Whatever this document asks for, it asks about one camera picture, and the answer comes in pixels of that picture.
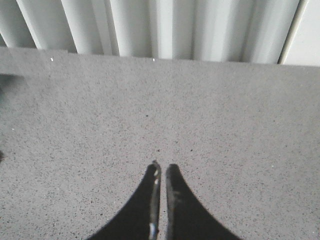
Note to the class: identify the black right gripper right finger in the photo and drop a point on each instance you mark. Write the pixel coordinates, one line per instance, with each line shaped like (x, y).
(187, 217)

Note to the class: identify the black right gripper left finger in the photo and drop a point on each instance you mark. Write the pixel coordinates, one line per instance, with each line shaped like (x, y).
(138, 219)

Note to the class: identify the white pleated curtain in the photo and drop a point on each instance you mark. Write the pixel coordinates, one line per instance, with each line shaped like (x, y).
(255, 31)

